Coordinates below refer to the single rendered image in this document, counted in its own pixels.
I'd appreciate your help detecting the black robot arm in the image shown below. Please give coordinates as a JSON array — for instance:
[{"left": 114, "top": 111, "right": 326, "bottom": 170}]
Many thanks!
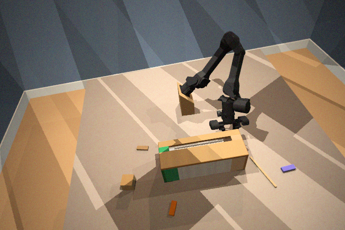
[{"left": 179, "top": 32, "right": 251, "bottom": 114}]

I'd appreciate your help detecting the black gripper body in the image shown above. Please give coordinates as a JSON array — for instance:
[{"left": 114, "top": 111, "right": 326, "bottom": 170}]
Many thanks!
[{"left": 209, "top": 110, "right": 249, "bottom": 130}]

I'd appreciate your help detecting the small purple flat block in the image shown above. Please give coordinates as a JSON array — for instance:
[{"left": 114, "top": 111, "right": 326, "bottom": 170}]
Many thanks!
[{"left": 280, "top": 164, "right": 296, "bottom": 172}]

